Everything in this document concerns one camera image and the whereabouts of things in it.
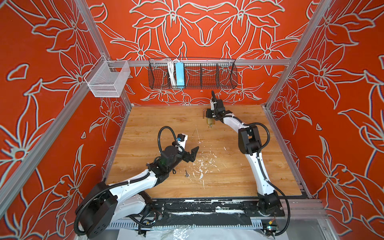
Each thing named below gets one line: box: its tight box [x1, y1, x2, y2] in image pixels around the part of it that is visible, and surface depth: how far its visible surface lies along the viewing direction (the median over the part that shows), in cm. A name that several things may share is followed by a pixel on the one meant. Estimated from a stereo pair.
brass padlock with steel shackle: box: [206, 118, 215, 125], surface depth 109 cm
